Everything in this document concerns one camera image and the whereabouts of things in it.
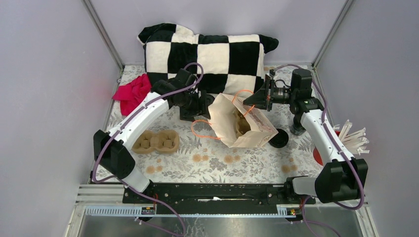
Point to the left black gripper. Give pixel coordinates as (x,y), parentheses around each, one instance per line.
(200,108)

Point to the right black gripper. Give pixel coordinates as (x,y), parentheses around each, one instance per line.
(260,99)

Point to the brown paper bag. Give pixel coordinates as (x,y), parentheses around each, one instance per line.
(222,121)

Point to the stack of black cups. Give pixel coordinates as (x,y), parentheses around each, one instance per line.
(297,128)

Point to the brown cardboard cup carrier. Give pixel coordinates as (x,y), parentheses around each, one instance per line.
(163,142)

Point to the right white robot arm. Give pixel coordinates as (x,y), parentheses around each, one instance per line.
(343,177)

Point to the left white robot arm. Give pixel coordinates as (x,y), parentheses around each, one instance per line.
(112,148)

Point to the black white checkered pillow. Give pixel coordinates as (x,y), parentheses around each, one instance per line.
(227,64)

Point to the floral table mat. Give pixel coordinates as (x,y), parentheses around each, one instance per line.
(202,159)

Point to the pink cloth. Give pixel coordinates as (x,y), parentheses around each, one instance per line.
(132,94)

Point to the red cup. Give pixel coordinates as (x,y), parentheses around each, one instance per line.
(317,157)

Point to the white wrapped straws bundle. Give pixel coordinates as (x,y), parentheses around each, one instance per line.
(356,142)

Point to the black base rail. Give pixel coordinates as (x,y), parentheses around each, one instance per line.
(202,199)

